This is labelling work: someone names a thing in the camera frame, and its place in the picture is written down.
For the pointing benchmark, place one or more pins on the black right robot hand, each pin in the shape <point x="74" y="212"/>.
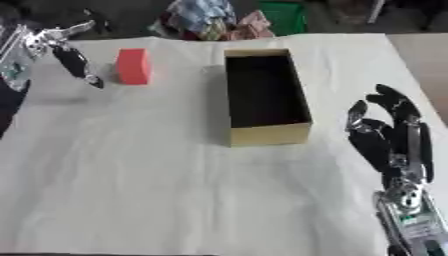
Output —
<point x="388" y="140"/>

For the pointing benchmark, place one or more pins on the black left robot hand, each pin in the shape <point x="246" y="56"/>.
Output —
<point x="73" y="61"/>

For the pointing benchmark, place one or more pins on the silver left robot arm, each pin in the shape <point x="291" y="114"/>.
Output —
<point x="14" y="60"/>

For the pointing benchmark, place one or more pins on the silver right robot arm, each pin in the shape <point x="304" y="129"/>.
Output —
<point x="413" y="223"/>

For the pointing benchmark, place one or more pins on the tan cardboard box black inside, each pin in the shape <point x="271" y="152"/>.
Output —
<point x="265" y="96"/>

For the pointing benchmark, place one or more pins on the red rectangular block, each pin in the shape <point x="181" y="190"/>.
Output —
<point x="133" y="66"/>

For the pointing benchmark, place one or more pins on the pile of colourful packets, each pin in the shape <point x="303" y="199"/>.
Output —
<point x="213" y="20"/>

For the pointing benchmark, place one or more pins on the green bin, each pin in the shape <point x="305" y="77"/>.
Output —
<point x="284" y="16"/>

